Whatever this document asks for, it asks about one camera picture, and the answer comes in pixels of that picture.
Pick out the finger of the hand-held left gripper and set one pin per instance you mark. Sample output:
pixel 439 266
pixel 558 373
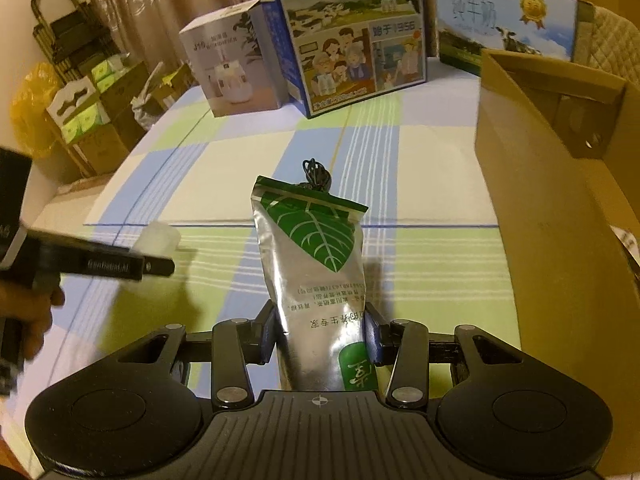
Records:
pixel 110 262

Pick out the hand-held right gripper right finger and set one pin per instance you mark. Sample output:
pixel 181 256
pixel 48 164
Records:
pixel 373 335

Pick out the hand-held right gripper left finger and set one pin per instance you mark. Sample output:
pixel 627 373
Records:
pixel 267 332

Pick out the translucent plastic cup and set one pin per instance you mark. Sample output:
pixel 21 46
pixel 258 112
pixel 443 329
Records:
pixel 160 237

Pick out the silver green tea pouch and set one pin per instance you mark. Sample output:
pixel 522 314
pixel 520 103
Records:
pixel 310 280

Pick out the person's left hand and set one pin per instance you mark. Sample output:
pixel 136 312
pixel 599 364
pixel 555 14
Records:
pixel 35 315

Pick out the plain brown cardboard box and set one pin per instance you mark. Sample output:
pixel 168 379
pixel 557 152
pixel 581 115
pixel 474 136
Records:
pixel 102 140

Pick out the yellow plastic bag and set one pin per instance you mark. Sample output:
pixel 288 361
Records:
pixel 35 110

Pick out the white plastic bag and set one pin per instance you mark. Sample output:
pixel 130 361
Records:
pixel 145 110

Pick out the plaid tablecloth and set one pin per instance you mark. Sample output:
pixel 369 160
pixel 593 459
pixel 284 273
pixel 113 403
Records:
pixel 425 185

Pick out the cardboard box of tissue packs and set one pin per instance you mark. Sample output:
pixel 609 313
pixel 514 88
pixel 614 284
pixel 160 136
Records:
pixel 122 82

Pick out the small brown cardboard box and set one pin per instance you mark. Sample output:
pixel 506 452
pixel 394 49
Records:
pixel 172 87

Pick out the black folding cart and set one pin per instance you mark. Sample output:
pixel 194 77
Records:
pixel 65 35

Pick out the white humidifier box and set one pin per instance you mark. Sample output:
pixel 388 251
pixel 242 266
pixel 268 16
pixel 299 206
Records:
pixel 225 75

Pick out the brown patterned curtain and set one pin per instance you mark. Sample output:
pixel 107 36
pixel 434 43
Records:
pixel 150 0

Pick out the dark blue milk carton box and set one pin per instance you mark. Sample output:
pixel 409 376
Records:
pixel 350 50

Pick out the light blue milk carton box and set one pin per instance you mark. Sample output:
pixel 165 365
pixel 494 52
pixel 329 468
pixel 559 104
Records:
pixel 480 15

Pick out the chair with quilted cover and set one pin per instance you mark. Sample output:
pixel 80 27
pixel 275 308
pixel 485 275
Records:
pixel 615 45

